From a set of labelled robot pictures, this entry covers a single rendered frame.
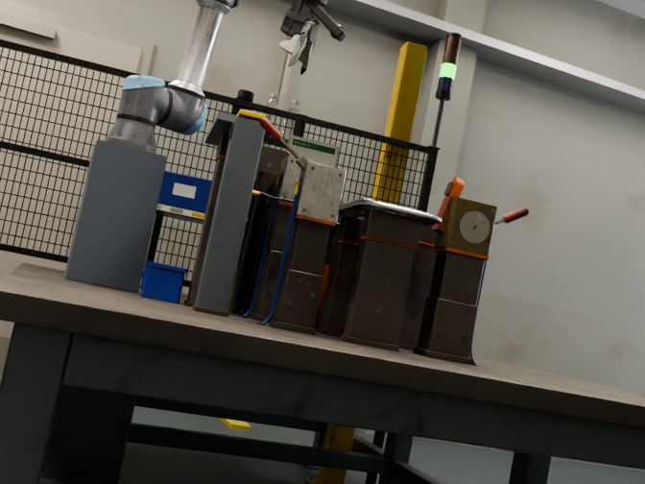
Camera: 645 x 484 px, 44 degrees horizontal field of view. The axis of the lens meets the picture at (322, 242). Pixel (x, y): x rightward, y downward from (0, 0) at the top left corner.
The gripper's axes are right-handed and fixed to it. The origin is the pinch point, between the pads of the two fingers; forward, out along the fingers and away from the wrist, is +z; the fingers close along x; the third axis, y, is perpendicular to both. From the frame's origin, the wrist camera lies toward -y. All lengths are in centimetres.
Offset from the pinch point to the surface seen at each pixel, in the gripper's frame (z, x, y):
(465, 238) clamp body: 25, 29, -56
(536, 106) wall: -59, -405, -79
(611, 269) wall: 38, -430, -177
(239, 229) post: 39, 39, -8
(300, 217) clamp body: 32, 43, -21
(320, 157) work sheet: 23, -126, 11
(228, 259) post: 46, 41, -9
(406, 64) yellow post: -28, -150, -8
